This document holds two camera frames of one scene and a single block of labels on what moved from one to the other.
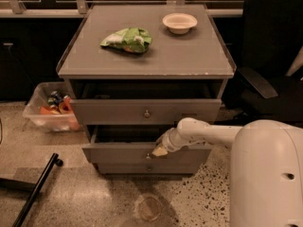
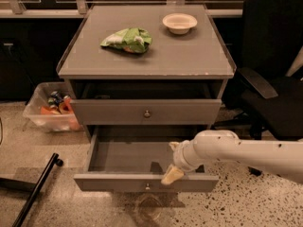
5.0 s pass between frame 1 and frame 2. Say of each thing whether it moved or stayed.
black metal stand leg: stayed
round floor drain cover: stayed
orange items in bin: stayed
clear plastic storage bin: stayed
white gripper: moved
